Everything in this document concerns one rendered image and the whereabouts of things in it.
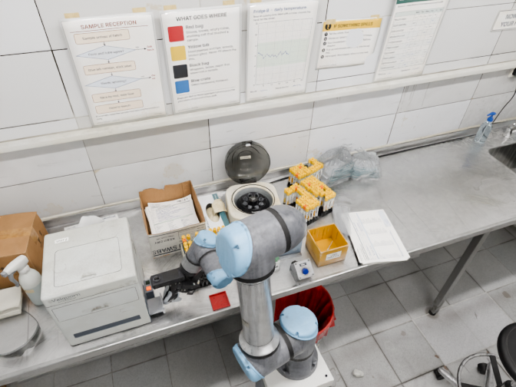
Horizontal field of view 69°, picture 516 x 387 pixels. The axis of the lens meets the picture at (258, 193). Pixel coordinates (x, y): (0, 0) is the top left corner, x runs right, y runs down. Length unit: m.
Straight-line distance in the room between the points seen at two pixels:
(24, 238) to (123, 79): 0.71
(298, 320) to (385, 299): 1.58
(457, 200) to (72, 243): 1.78
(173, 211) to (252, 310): 0.89
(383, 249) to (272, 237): 0.98
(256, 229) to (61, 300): 0.71
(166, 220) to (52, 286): 0.60
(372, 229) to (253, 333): 0.95
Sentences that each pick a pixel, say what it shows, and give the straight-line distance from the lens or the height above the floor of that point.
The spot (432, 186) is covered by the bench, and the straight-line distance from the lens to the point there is 2.21.
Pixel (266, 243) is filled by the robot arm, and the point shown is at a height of 1.53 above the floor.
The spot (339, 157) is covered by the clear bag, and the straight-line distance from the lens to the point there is 1.97.
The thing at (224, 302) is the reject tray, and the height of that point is 0.88.
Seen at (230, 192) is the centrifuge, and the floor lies 0.99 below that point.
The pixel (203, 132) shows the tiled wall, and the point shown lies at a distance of 1.74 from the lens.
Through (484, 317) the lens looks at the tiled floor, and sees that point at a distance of 2.92.
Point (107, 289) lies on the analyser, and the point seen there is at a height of 1.14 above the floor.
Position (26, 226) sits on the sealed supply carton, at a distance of 1.75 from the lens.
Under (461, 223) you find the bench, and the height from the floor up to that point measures 0.87.
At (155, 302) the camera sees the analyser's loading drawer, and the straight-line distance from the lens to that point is 1.52.
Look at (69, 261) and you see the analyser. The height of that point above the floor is 1.18.
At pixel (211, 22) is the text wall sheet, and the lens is 1.52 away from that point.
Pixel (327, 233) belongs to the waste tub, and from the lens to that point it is 1.71.
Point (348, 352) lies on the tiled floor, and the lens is 2.47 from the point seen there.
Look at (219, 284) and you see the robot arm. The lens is 1.23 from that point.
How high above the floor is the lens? 2.17
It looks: 42 degrees down
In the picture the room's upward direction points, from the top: 2 degrees clockwise
